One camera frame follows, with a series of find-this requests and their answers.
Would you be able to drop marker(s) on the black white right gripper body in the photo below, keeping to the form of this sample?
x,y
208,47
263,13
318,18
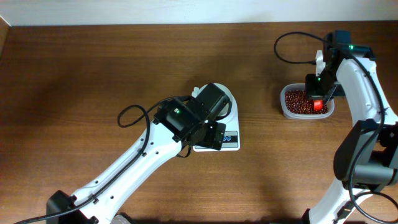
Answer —
x,y
320,86

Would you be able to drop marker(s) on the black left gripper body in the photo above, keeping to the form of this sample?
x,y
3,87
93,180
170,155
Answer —
x,y
211,138

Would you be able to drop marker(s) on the red plastic measuring scoop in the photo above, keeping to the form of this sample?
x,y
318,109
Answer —
x,y
317,105

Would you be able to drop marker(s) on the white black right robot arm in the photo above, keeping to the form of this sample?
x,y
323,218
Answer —
x,y
366,160

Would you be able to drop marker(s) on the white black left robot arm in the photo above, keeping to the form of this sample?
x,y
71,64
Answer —
x,y
166,135

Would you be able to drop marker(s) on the white round bowl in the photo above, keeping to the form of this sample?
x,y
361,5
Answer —
x,y
215,100

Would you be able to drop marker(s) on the white digital kitchen scale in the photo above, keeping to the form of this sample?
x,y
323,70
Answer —
x,y
231,140

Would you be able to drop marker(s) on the clear plastic food container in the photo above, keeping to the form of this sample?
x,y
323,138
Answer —
x,y
289,115

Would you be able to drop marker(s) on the red adzuki beans pile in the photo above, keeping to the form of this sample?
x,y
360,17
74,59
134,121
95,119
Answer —
x,y
296,102

